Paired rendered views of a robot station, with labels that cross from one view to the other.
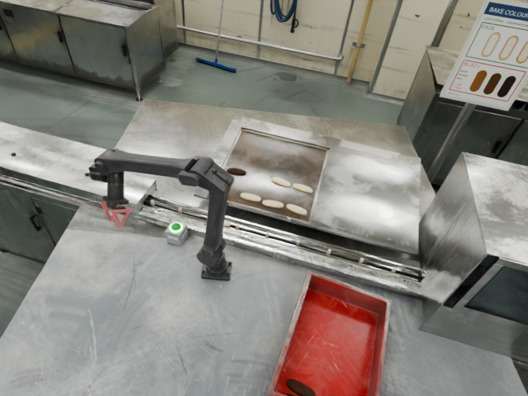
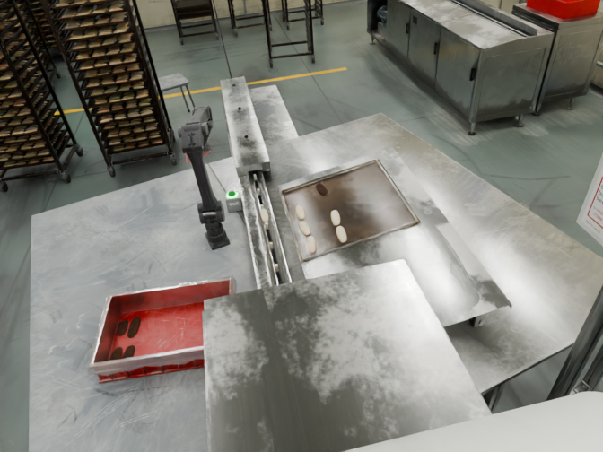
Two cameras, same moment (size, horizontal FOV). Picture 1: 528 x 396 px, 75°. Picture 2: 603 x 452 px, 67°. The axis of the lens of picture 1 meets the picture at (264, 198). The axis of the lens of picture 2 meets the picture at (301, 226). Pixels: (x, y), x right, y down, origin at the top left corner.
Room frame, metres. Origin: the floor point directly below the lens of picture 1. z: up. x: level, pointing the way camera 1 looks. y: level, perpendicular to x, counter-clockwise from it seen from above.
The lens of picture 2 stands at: (0.65, -1.47, 2.13)
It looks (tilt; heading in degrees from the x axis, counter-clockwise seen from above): 39 degrees down; 71
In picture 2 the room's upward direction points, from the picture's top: 6 degrees counter-clockwise
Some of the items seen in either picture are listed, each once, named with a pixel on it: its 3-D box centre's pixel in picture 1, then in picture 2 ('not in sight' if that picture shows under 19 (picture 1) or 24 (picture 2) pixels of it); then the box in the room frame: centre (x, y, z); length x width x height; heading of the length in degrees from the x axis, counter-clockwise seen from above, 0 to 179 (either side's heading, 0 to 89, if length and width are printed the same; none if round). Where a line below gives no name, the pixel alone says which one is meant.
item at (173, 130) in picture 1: (266, 214); (379, 276); (1.54, -0.03, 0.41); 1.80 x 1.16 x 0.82; 93
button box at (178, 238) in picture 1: (177, 235); (234, 204); (0.94, 0.35, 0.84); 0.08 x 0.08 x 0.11; 79
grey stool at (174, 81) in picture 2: not in sight; (174, 101); (1.02, 3.32, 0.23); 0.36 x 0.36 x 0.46; 8
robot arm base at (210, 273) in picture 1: (216, 265); (215, 232); (0.80, 0.16, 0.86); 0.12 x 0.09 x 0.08; 93
